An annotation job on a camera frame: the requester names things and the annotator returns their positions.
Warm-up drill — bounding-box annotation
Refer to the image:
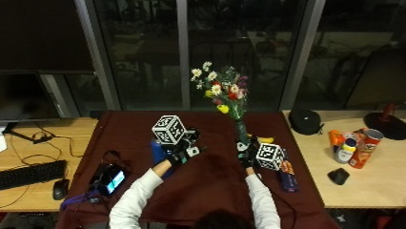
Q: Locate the white object at desk edge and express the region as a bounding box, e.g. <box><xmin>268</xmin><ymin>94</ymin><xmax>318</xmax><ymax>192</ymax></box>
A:
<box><xmin>0</xmin><ymin>123</ymin><xmax>10</xmax><ymax>154</ymax></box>

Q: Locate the black cable on wooden desk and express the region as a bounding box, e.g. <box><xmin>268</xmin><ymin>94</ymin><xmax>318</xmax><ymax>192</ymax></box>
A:
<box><xmin>7</xmin><ymin>121</ymin><xmax>87</xmax><ymax>166</ymax></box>

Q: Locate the black round zip case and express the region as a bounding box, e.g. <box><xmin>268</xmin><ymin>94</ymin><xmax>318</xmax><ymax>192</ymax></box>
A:
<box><xmin>288</xmin><ymin>108</ymin><xmax>326</xmax><ymax>136</ymax></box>

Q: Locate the orange packet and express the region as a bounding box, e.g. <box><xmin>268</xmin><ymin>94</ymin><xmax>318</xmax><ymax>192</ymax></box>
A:
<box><xmin>328</xmin><ymin>129</ymin><xmax>346</xmax><ymax>149</ymax></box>

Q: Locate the purple strap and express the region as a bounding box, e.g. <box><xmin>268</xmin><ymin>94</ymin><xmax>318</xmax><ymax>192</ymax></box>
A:
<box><xmin>59</xmin><ymin>192</ymin><xmax>95</xmax><ymax>212</ymax></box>

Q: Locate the black round base with handle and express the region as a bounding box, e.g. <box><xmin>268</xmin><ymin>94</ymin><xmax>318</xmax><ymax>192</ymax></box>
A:
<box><xmin>364</xmin><ymin>102</ymin><xmax>406</xmax><ymax>141</ymax></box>

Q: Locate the person's right hand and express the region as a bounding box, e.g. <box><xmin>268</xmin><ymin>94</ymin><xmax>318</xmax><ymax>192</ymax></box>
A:
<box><xmin>235</xmin><ymin>140</ymin><xmax>261</xmax><ymax>170</ymax></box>

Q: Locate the black power adapter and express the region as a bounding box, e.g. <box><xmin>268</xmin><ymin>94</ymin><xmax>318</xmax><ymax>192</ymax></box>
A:
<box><xmin>32</xmin><ymin>133</ymin><xmax>55</xmax><ymax>145</ymax></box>

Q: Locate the red crisp tube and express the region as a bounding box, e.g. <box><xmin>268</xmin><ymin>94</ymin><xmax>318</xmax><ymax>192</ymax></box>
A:
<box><xmin>348</xmin><ymin>128</ymin><xmax>386</xmax><ymax>170</ymax></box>

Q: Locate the bouquet of mixed flowers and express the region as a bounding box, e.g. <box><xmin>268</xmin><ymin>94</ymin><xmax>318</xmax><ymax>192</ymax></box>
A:
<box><xmin>189</xmin><ymin>60</ymin><xmax>252</xmax><ymax>121</ymax></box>

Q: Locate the dark green glass vase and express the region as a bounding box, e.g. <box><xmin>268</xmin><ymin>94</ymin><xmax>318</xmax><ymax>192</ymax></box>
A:
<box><xmin>233</xmin><ymin>118</ymin><xmax>252</xmax><ymax>155</ymax></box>

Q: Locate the white marker cube on left glove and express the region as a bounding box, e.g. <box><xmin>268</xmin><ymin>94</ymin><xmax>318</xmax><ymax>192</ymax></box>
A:
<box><xmin>151</xmin><ymin>114</ymin><xmax>188</xmax><ymax>146</ymax></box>

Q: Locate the black flat computer mouse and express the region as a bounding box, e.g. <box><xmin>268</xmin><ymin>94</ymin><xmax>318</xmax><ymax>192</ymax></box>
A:
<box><xmin>52</xmin><ymin>177</ymin><xmax>71</xmax><ymax>201</ymax></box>

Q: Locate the black computer monitor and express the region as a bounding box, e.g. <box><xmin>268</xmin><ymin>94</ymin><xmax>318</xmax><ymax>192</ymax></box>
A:
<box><xmin>0</xmin><ymin>72</ymin><xmax>61</xmax><ymax>122</ymax></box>

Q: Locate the person's left hand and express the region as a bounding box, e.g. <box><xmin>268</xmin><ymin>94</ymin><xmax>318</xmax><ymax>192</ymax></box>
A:
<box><xmin>165</xmin><ymin>128</ymin><xmax>204</xmax><ymax>168</ymax></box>

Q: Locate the white marker cube on right glove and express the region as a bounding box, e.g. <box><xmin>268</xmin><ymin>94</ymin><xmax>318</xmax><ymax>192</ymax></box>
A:
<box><xmin>254</xmin><ymin>142</ymin><xmax>285</xmax><ymax>172</ymax></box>

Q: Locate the dark red tablecloth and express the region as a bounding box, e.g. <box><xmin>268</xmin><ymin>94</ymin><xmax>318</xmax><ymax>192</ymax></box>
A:
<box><xmin>55</xmin><ymin>110</ymin><xmax>340</xmax><ymax>229</ymax></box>

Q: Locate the white marker cube on glove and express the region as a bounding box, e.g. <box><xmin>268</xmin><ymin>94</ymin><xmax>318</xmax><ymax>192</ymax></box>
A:
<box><xmin>151</xmin><ymin>114</ymin><xmax>188</xmax><ymax>146</ymax></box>
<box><xmin>254</xmin><ymin>142</ymin><xmax>285</xmax><ymax>172</ymax></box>

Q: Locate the black device with lit screen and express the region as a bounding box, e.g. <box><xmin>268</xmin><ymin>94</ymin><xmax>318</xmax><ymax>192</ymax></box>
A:
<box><xmin>88</xmin><ymin>162</ymin><xmax>128</xmax><ymax>198</ymax></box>

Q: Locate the black vertical computer mouse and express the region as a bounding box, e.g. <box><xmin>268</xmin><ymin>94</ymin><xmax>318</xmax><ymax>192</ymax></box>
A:
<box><xmin>326</xmin><ymin>167</ymin><xmax>352</xmax><ymax>186</ymax></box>

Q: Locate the black keyboard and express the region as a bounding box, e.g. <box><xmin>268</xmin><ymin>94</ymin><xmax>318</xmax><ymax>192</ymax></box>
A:
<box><xmin>0</xmin><ymin>159</ymin><xmax>68</xmax><ymax>192</ymax></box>

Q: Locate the black cable on tablecloth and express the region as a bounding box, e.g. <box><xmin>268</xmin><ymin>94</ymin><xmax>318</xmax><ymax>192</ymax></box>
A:
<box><xmin>268</xmin><ymin>189</ymin><xmax>298</xmax><ymax>229</ymax></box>

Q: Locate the white bottle with blue cap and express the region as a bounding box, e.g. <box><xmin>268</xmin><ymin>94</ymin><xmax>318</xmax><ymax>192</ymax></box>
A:
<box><xmin>333</xmin><ymin>137</ymin><xmax>358</xmax><ymax>165</ymax></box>

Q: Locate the dark blue snack packet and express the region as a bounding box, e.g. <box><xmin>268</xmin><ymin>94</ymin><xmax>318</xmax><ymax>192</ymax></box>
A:
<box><xmin>277</xmin><ymin>159</ymin><xmax>301</xmax><ymax>194</ymax></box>

